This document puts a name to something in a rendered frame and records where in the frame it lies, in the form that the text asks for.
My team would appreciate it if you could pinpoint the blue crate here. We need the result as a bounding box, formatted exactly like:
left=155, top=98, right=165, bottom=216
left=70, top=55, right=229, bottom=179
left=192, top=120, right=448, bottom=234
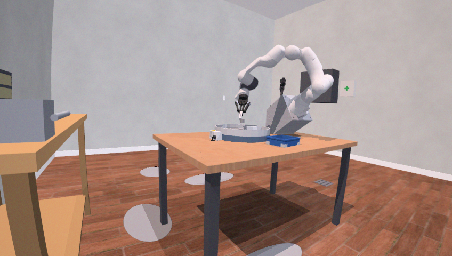
left=266, top=135, right=300, bottom=148

